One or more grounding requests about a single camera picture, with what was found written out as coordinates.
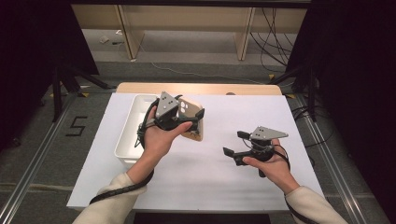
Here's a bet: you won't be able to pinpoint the person's right hand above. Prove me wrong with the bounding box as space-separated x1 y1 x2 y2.
242 138 300 195

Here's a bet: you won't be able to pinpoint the black curtain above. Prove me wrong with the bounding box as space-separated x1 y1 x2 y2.
285 0 396 218
0 0 100 151

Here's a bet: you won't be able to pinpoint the black floor cables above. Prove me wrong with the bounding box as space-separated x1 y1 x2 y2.
291 105 336 147

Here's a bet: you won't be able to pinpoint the right hand-held gripper black cable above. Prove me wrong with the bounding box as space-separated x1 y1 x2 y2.
274 143 314 224

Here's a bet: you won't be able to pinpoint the aluminium floor rail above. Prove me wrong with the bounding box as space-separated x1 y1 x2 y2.
0 92 78 224
293 92 371 224

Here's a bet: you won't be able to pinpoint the thin white floor cable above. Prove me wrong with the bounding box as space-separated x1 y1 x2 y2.
138 43 265 86

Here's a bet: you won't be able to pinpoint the bundle of black cables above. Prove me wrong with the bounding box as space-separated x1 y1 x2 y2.
250 7 296 75

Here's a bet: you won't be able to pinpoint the left hand-held gripper black cable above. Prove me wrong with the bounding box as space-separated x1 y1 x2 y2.
89 98 161 205

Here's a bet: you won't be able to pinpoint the light wooden shelf unit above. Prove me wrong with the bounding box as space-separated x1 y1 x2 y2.
70 3 309 62

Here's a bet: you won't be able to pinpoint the hand-held gripper black cable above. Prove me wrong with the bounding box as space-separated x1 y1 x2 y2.
274 143 314 224
89 98 161 205

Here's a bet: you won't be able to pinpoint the white plastic storage bin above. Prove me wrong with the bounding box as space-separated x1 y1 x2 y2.
114 93 163 165

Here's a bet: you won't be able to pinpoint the light wooden table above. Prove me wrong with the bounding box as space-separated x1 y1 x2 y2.
115 81 283 96

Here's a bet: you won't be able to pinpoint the person's left hand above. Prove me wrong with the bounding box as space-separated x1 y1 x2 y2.
141 106 194 162

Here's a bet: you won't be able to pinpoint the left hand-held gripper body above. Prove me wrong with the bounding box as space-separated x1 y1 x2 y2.
154 91 188 131

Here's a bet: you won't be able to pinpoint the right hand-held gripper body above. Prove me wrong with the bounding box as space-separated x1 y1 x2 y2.
246 125 289 162

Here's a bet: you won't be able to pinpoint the beige illustrated phone case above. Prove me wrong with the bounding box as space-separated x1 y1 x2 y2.
176 97 205 143

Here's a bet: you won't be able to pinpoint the black tripod stand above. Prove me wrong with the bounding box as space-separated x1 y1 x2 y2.
268 62 319 123
50 63 118 123

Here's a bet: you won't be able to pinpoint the white table sheet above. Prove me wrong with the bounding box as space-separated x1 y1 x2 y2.
66 92 325 214

